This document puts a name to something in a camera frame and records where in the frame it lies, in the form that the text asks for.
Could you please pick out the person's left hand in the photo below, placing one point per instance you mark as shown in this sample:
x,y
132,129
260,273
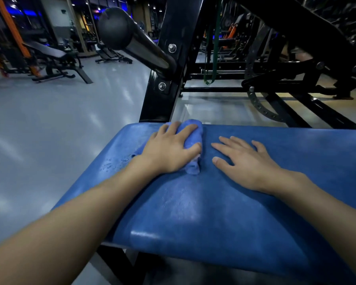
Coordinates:
x,y
166,151

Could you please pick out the person's right hand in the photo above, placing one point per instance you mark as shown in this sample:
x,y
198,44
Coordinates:
x,y
252,169

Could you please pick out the blue microfibre cloth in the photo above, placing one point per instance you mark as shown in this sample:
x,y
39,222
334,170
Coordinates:
x,y
195,133

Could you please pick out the blue bench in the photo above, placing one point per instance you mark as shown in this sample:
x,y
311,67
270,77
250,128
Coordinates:
x,y
210,222

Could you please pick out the person's left forearm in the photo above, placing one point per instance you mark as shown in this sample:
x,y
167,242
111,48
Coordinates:
x,y
62,231

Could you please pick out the person's right forearm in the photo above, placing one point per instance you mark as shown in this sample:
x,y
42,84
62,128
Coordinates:
x,y
329,216

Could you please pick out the black incline bench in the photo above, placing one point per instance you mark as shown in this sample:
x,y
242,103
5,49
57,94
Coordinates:
x,y
109,54

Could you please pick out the green resistance band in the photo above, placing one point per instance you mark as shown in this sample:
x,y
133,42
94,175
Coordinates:
x,y
216,50

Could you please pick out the grey perforated adjustment plate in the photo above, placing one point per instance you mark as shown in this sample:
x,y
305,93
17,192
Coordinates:
x,y
252,56

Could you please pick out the black gym machine frame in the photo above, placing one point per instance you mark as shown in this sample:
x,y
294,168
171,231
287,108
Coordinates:
x,y
299,26
178,26

